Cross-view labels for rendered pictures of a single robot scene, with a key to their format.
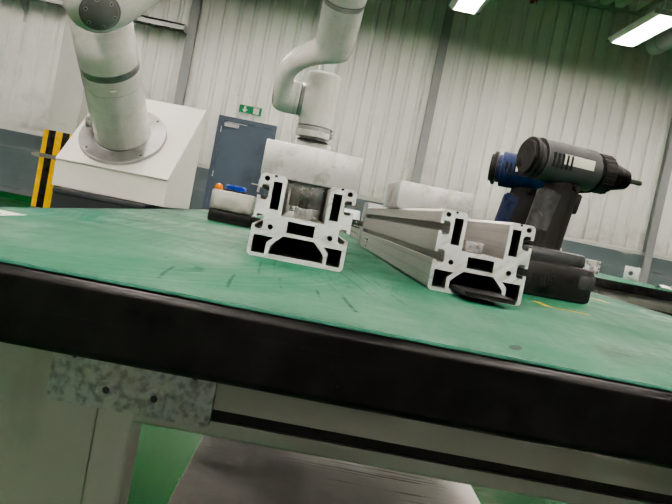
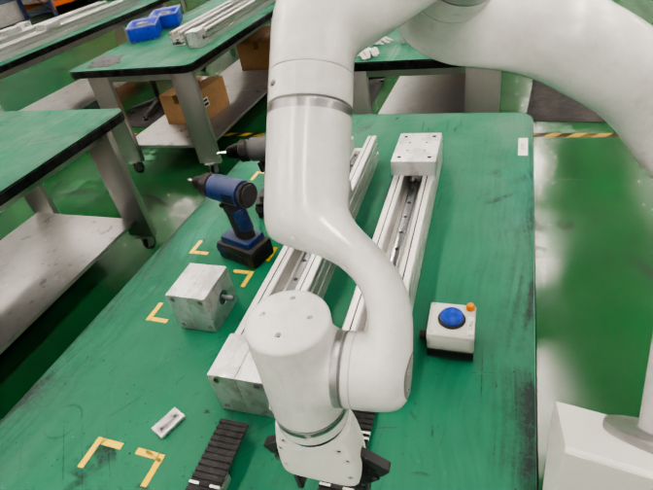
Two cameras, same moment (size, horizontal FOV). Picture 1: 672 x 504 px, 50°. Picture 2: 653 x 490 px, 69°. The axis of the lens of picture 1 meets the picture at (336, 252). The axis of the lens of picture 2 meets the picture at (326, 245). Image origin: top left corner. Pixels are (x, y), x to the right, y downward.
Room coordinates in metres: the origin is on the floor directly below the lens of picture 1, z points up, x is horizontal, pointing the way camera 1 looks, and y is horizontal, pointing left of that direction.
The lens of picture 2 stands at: (2.00, 0.29, 1.47)
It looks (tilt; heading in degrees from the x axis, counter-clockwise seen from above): 37 degrees down; 206
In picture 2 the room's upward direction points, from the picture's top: 11 degrees counter-clockwise
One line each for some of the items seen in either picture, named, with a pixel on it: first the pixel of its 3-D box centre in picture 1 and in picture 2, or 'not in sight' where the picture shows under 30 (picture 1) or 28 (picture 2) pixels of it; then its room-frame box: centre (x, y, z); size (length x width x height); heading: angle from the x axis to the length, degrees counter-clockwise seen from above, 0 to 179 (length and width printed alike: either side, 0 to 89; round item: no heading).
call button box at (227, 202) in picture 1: (236, 207); (446, 330); (1.41, 0.21, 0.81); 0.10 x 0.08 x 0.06; 94
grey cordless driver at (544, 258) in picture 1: (573, 224); (261, 176); (1.05, -0.33, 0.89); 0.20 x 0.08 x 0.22; 107
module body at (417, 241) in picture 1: (417, 239); (325, 226); (1.15, -0.12, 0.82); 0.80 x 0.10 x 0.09; 4
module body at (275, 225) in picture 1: (300, 216); (403, 229); (1.14, 0.07, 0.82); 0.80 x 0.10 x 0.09; 4
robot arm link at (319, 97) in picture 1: (318, 100); (302, 360); (1.73, 0.11, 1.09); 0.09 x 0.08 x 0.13; 97
